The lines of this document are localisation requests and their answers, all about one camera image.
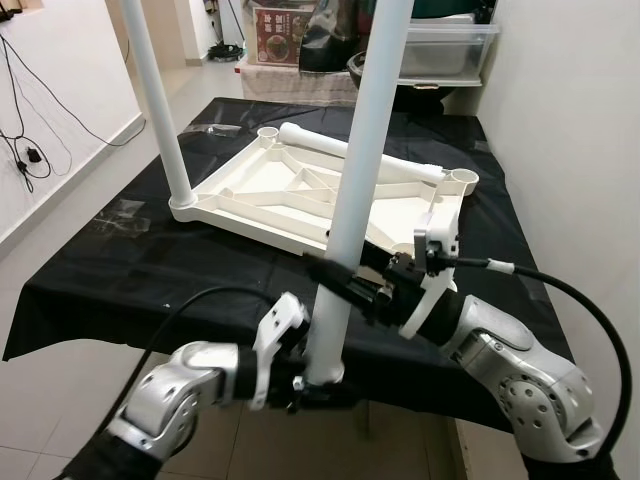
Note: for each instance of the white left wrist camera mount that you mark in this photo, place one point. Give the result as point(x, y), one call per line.
point(285, 315)

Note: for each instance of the clear tape piece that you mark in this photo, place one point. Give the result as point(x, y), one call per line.
point(210, 130)
point(118, 215)

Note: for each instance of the red printed package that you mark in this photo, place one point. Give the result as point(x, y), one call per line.
point(280, 38)

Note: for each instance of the black wifi router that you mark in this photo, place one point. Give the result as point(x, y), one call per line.
point(10, 10)

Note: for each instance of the clear plastic storage container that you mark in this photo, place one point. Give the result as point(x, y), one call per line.
point(445, 48)

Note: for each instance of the black power adapter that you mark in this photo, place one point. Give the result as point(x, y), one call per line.
point(35, 156)

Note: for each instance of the clear box with orange lid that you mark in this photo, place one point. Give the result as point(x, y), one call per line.
point(280, 35)

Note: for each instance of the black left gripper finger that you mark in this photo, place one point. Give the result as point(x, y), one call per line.
point(335, 396)

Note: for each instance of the black tablecloth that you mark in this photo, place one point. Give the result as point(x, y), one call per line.
point(120, 270)

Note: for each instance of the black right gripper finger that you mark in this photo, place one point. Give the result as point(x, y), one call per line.
point(335, 275)

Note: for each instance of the black floor mop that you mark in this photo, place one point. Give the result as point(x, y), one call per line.
point(222, 50)

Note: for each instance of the beige cloth covered bench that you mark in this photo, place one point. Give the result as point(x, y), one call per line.
point(290, 82)

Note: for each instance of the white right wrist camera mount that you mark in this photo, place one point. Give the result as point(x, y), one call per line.
point(440, 235)

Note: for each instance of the dark green pot lid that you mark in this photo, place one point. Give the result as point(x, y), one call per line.
point(445, 8)

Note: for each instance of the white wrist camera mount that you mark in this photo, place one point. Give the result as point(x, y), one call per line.
point(285, 315)
point(440, 235)

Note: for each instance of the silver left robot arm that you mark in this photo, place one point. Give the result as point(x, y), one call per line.
point(180, 385)

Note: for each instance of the black plastic bag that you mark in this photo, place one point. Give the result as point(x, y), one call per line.
point(330, 40)

